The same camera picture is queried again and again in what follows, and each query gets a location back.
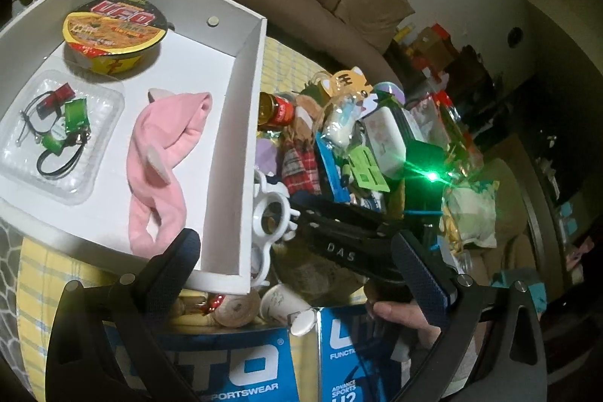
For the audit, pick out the pink cloth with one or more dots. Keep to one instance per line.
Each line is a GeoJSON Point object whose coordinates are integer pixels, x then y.
{"type": "Point", "coordinates": [160, 204]}

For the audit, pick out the red plaid cloth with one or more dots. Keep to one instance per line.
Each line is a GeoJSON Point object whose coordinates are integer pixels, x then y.
{"type": "Point", "coordinates": [301, 166]}

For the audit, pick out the small green charm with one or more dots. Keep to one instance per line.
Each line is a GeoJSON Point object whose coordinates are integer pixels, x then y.
{"type": "Point", "coordinates": [52, 143]}

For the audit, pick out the clear plastic tray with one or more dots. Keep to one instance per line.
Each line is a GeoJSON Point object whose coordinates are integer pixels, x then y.
{"type": "Point", "coordinates": [101, 133]}

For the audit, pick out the white storage box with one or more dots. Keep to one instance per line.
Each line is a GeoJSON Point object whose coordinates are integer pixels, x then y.
{"type": "Point", "coordinates": [188, 67]}

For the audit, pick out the round black wall fixture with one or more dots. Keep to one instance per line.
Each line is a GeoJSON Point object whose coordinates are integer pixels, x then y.
{"type": "Point", "coordinates": [516, 36]}

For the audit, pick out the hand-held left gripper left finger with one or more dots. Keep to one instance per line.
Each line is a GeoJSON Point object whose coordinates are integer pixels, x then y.
{"type": "Point", "coordinates": [176, 263]}

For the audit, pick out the bottle with red label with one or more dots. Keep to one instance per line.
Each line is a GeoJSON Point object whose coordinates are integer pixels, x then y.
{"type": "Point", "coordinates": [282, 112]}

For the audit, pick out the green card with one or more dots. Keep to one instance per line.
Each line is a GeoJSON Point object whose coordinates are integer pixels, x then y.
{"type": "Point", "coordinates": [367, 169]}

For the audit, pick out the person's right hand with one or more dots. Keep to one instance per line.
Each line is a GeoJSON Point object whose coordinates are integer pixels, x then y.
{"type": "Point", "coordinates": [405, 317]}

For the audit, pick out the white paper cup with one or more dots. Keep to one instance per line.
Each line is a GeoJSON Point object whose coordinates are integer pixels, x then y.
{"type": "Point", "coordinates": [282, 303]}

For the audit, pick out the blue packet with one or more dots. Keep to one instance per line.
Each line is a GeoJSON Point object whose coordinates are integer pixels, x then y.
{"type": "Point", "coordinates": [329, 166]}

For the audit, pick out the instant noodle bowl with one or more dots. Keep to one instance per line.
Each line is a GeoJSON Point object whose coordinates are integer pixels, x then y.
{"type": "Point", "coordinates": [113, 25]}

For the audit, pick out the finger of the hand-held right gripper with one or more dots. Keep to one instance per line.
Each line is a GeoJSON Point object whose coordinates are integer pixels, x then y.
{"type": "Point", "coordinates": [339, 210]}
{"type": "Point", "coordinates": [339, 228]}

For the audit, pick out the red charm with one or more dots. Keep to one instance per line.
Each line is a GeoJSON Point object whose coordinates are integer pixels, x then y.
{"type": "Point", "coordinates": [59, 95]}

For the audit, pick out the tan tape roll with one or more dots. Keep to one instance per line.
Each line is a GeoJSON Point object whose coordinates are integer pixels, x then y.
{"type": "Point", "coordinates": [235, 312]}

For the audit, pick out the white plastic case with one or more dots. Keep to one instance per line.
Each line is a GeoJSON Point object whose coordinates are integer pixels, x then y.
{"type": "Point", "coordinates": [384, 129]}

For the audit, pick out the pale green bag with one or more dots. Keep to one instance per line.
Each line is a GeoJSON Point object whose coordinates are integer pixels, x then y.
{"type": "Point", "coordinates": [471, 213]}

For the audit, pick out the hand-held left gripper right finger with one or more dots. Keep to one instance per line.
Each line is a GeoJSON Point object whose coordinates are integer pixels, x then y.
{"type": "Point", "coordinates": [419, 279]}

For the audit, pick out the cardboard box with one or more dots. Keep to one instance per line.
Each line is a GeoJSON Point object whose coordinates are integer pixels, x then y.
{"type": "Point", "coordinates": [433, 46]}

